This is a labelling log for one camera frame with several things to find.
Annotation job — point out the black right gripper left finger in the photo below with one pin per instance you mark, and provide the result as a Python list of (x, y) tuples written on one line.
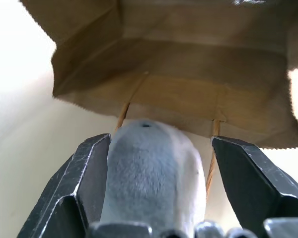
[(72, 183)]

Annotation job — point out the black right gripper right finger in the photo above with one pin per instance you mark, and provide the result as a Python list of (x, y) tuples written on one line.
[(258, 183)]

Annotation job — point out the grey and white plush toy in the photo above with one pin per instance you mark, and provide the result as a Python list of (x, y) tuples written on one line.
[(149, 178)]

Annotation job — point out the brown paper bag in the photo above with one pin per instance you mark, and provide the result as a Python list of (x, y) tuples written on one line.
[(178, 64)]

